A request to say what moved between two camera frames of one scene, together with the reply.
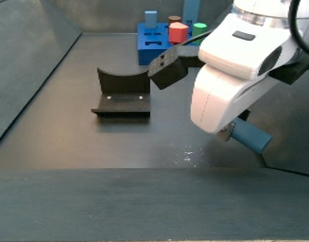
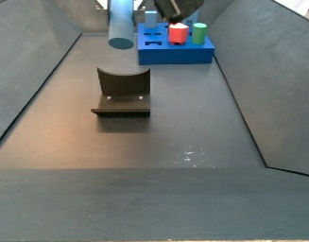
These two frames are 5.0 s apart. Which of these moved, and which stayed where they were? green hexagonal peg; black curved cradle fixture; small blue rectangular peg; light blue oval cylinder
Moved: light blue oval cylinder
Stayed: small blue rectangular peg; green hexagonal peg; black curved cradle fixture
